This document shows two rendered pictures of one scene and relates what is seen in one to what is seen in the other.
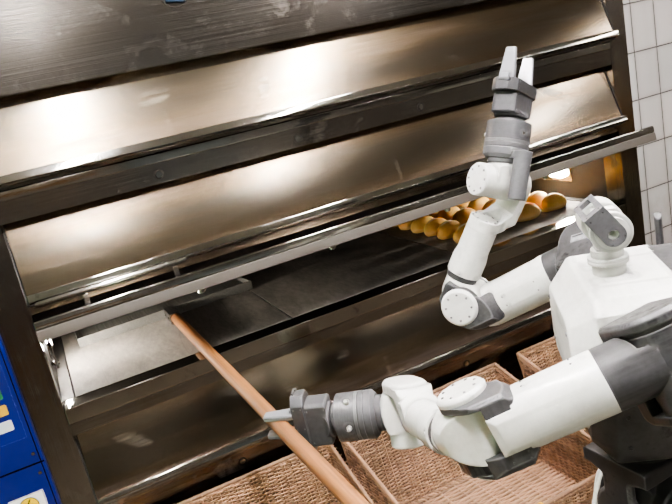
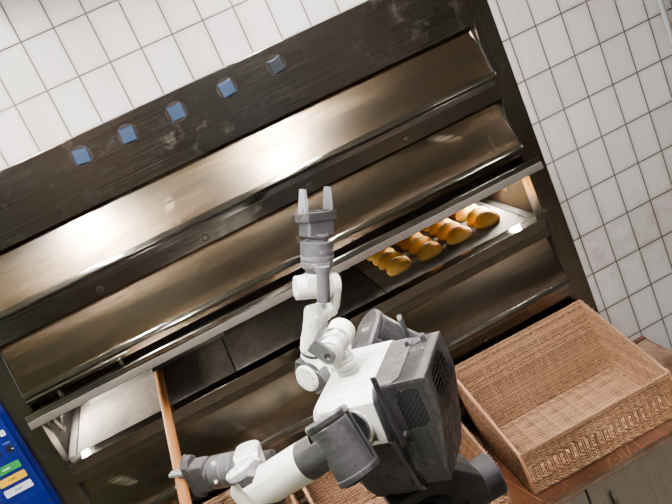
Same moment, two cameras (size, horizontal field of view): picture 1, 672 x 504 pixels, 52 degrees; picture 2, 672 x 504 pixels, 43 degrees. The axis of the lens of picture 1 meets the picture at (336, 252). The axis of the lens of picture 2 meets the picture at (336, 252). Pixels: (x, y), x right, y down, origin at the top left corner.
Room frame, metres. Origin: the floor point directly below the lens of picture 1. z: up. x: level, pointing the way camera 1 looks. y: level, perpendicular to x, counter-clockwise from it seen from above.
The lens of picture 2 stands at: (-0.70, -0.94, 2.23)
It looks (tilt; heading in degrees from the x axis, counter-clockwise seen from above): 17 degrees down; 14
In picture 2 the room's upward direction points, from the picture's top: 24 degrees counter-clockwise
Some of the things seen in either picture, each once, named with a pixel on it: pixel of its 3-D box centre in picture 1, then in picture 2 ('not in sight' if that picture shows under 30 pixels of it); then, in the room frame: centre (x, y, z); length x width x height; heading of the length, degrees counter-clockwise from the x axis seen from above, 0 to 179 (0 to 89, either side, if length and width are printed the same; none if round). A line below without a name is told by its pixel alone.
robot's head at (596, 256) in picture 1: (604, 230); (337, 345); (1.04, -0.42, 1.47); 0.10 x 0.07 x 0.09; 169
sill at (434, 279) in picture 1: (389, 293); (316, 338); (1.85, -0.12, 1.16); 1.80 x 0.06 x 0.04; 112
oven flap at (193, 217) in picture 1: (367, 164); (271, 242); (1.83, -0.13, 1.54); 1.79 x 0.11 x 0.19; 112
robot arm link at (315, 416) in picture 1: (329, 419); (209, 473); (1.14, 0.08, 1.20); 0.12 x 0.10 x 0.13; 79
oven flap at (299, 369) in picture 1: (402, 340); (335, 375); (1.83, -0.13, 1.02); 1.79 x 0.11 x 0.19; 112
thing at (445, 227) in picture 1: (465, 208); (418, 228); (2.46, -0.50, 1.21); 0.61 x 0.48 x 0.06; 22
